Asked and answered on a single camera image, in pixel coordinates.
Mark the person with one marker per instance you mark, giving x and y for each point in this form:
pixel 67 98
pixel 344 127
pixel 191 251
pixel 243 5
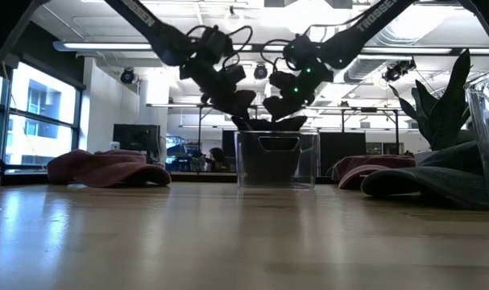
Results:
pixel 216 157

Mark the ceiling light strip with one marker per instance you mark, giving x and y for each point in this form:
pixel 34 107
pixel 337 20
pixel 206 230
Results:
pixel 107 46

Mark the black ceiling spotlight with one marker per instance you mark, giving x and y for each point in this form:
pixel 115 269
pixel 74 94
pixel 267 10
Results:
pixel 397 70

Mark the large glass window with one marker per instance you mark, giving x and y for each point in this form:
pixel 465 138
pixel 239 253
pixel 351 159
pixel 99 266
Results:
pixel 46 100

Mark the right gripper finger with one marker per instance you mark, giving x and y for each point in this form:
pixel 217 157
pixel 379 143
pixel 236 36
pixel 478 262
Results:
pixel 282 108

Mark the white wipes tub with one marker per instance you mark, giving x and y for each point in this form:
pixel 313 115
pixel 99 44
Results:
pixel 114 146

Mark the black computer monitor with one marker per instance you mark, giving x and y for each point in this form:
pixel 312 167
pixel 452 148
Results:
pixel 135 137

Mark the dark grey baseball cap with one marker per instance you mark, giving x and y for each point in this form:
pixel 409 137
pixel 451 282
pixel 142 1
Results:
pixel 429 181
pixel 268 161

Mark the round black ceiling speaker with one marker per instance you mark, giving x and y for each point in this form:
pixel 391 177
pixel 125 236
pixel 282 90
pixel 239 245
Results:
pixel 127 75
pixel 260 71

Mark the snake plant in white pot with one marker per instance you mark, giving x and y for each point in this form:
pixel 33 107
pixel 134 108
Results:
pixel 449 113

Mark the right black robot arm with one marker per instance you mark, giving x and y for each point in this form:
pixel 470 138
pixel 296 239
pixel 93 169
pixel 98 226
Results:
pixel 369 24

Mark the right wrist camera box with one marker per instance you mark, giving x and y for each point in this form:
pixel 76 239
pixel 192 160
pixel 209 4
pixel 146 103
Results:
pixel 298 52

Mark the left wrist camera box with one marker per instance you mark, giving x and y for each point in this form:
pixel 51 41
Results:
pixel 216 42

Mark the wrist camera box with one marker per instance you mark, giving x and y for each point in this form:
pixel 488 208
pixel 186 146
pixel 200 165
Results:
pixel 298 52
pixel 216 42

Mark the maroon baseball cap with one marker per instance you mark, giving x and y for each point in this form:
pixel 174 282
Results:
pixel 369 163
pixel 107 173

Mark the black display panel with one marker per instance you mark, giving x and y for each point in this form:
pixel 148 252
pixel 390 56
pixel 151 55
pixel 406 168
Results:
pixel 342 153

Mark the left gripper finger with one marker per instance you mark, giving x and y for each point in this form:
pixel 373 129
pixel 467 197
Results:
pixel 240 104

